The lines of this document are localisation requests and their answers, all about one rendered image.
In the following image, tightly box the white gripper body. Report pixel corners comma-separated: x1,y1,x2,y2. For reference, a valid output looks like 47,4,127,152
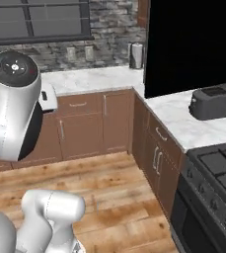
42,82,59,114

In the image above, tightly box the brown cupboard door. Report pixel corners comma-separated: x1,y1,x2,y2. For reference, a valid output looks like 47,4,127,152
143,131,162,196
57,113,105,160
11,112,63,170
101,89,134,153
157,153,182,219

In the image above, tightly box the dark framed window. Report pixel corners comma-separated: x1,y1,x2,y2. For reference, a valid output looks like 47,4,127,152
0,0,95,46

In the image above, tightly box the black fridge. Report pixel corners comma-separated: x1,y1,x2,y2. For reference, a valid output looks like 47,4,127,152
143,0,226,100

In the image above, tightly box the dark grey toaster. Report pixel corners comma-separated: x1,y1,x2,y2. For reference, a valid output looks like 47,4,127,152
188,86,226,122

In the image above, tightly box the black stove with oven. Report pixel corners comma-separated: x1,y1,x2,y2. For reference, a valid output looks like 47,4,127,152
169,140,226,253

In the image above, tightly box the silver drawer handle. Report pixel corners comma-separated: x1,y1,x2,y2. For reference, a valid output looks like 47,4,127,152
68,102,88,109
155,126,169,142

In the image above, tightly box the silver cupboard door handle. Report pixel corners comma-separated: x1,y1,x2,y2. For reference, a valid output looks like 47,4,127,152
103,94,108,117
152,146,159,171
59,120,66,141
156,150,164,176

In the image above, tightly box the grey wall socket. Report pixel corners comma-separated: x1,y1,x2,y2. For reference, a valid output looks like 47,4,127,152
84,45,95,62
66,46,77,62

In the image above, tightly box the brown wall cupboard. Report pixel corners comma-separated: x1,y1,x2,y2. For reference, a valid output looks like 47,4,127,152
137,0,151,30

